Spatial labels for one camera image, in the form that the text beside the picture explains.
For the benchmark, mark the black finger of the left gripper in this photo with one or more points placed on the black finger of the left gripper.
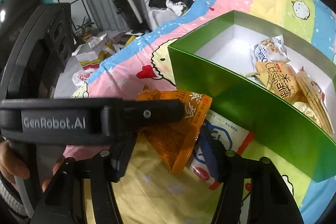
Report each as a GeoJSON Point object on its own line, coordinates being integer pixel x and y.
{"type": "Point", "coordinates": [153, 112]}

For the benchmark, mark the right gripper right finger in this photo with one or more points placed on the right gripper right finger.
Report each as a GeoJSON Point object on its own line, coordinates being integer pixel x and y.
{"type": "Point", "coordinates": [270, 198]}

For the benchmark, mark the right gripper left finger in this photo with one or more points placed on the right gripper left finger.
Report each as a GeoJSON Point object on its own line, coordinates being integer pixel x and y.
{"type": "Point", "coordinates": [106, 168]}

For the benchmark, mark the orange triangular snack packet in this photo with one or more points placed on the orange triangular snack packet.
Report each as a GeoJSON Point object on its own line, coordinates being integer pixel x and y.
{"type": "Point", "coordinates": [174, 142]}

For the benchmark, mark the white blue milk snack packet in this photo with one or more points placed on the white blue milk snack packet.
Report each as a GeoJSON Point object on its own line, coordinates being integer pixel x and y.
{"type": "Point", "coordinates": [230, 135]}

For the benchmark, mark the cracker packet with label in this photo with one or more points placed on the cracker packet with label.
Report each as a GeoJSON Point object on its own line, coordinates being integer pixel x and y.
{"type": "Point", "coordinates": [313, 94]}

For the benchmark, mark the person's left hand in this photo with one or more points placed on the person's left hand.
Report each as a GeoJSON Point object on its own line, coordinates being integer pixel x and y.
{"type": "Point", "coordinates": [11, 165]}

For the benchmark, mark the colourful cartoon bed sheet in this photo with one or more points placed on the colourful cartoon bed sheet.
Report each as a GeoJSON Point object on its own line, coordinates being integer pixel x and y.
{"type": "Point", "coordinates": [145, 65]}

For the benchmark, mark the white plastic bags clutter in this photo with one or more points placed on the white plastic bags clutter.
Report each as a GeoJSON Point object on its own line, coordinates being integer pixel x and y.
{"type": "Point", "coordinates": [85, 60]}

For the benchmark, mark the green cardboard box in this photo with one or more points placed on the green cardboard box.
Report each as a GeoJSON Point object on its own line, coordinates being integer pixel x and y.
{"type": "Point", "coordinates": [215, 58]}

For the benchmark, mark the potted green plant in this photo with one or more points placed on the potted green plant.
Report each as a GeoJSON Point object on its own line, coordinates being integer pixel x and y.
{"type": "Point", "coordinates": [84, 31]}

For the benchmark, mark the black upright vacuum cleaner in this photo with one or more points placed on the black upright vacuum cleaner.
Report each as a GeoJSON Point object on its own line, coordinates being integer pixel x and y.
{"type": "Point", "coordinates": [128, 10]}

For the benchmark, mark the black television screen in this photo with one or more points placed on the black television screen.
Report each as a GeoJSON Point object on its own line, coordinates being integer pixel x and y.
{"type": "Point", "coordinates": [14, 16]}

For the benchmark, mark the black white clothes pile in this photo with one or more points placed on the black white clothes pile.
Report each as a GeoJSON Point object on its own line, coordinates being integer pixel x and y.
{"type": "Point", "coordinates": [179, 7]}

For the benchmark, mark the yellow orange snack packet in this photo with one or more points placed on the yellow orange snack packet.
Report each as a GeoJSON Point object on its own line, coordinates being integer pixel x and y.
{"type": "Point", "coordinates": [278, 78]}

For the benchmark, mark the white blue nut packet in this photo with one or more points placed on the white blue nut packet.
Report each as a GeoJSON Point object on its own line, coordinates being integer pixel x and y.
{"type": "Point", "coordinates": [270, 50]}

